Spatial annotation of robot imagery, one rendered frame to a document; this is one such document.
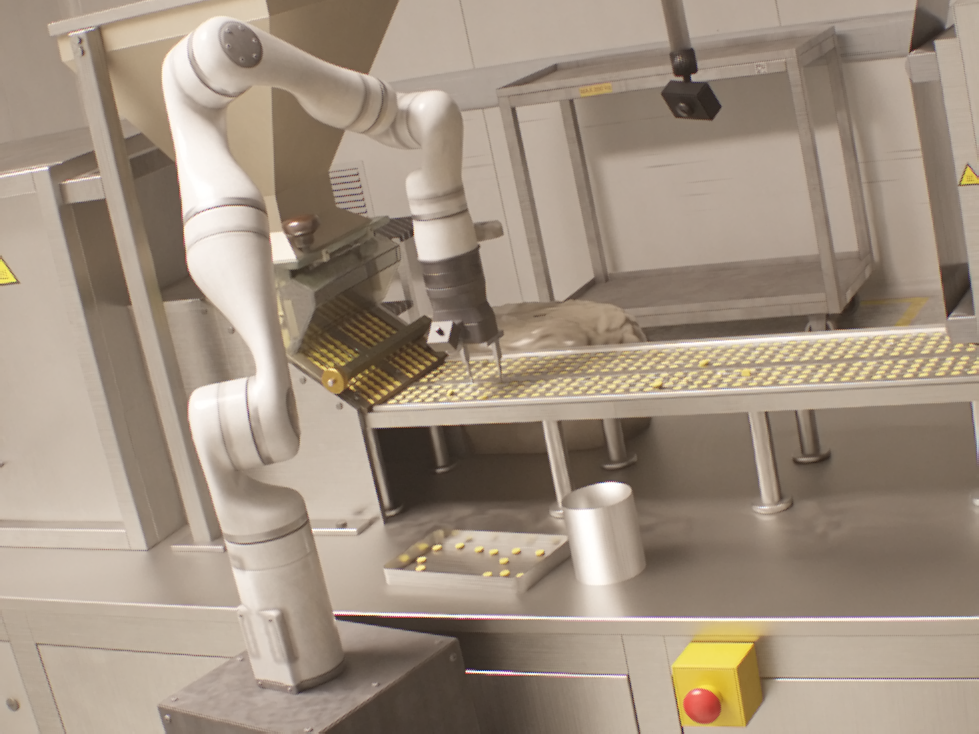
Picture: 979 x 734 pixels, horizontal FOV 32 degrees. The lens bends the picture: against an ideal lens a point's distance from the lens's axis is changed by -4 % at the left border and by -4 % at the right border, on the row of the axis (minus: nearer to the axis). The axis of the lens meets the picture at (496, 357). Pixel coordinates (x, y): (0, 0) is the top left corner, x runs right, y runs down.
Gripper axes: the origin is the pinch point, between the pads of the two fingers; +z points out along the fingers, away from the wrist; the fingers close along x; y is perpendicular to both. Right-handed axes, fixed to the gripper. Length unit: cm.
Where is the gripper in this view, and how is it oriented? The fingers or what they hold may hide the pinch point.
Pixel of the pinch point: (486, 381)
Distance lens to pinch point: 225.5
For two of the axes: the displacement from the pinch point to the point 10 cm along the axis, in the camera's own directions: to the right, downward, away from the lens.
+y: -4.5, 3.2, -8.4
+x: 8.7, -0.5, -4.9
